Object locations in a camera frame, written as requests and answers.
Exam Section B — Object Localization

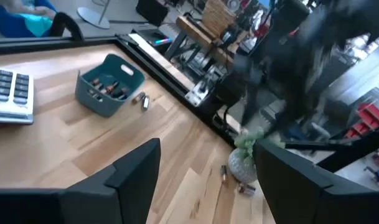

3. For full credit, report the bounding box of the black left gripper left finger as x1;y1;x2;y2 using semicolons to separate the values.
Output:
0;138;162;224

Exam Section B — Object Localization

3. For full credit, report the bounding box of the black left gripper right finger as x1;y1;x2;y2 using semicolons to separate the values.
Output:
253;138;379;224

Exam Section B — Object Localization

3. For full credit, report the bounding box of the silver battery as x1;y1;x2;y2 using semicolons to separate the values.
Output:
88;89;103;102
141;95;151;112

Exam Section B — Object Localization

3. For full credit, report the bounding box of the green succulent in grey pot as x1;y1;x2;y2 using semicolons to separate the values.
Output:
228;126;286;184

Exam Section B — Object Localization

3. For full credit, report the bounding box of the teal plastic bin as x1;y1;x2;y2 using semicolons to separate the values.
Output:
74;53;146;118

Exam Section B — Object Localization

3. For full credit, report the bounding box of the red bin cart on wheels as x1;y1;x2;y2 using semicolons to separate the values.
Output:
344;101;379;141

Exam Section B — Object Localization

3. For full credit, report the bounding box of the silver calculator with dark keys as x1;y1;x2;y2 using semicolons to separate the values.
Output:
0;65;35;125

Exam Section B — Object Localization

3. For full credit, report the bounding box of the black computer tower with lights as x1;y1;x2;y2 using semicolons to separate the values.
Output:
131;27;175;48

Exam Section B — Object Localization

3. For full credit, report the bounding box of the round grey floor stand base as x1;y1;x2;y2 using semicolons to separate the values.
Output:
76;0;111;30

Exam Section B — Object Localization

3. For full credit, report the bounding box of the wooden workbench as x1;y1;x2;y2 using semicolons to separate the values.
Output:
164;15;240;68

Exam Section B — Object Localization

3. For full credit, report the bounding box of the teal cloth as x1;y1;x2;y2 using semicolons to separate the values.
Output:
22;12;55;38

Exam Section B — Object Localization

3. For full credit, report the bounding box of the black equipment case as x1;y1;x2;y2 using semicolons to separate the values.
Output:
135;0;171;27

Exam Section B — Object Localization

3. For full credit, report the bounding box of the wicker basket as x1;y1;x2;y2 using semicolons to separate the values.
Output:
202;0;237;37

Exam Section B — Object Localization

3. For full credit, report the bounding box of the beige crumpled cloth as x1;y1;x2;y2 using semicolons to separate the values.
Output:
0;0;57;16

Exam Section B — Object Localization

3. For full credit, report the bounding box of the black arched frame handle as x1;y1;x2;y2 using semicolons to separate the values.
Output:
48;11;85;42

